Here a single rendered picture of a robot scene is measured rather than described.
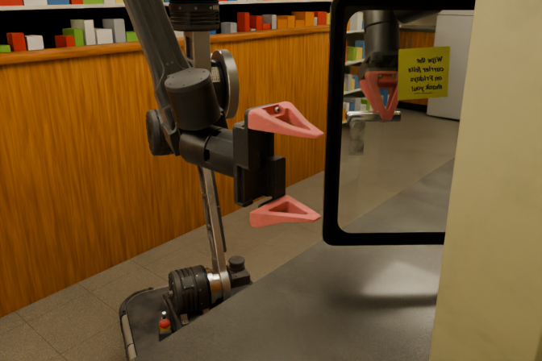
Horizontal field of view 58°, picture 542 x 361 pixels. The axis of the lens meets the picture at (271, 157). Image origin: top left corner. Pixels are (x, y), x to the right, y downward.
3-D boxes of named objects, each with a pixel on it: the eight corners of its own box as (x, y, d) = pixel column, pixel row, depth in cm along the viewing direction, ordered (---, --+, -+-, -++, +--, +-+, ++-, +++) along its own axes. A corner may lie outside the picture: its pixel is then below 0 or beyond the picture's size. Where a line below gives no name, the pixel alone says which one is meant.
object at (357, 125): (363, 156, 74) (366, 119, 72) (349, 156, 74) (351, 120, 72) (360, 152, 76) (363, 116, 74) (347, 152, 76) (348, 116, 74)
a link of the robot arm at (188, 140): (210, 148, 70) (181, 169, 66) (198, 105, 66) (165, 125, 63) (245, 159, 65) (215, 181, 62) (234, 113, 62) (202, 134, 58)
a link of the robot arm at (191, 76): (220, 121, 74) (166, 141, 72) (201, 49, 68) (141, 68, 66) (250, 152, 64) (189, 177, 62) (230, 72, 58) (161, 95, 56)
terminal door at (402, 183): (503, 243, 82) (547, -8, 69) (321, 246, 81) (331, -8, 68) (501, 242, 83) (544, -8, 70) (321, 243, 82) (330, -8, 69)
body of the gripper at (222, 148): (243, 126, 54) (199, 115, 59) (245, 209, 58) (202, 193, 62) (281, 115, 59) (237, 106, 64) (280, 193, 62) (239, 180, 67)
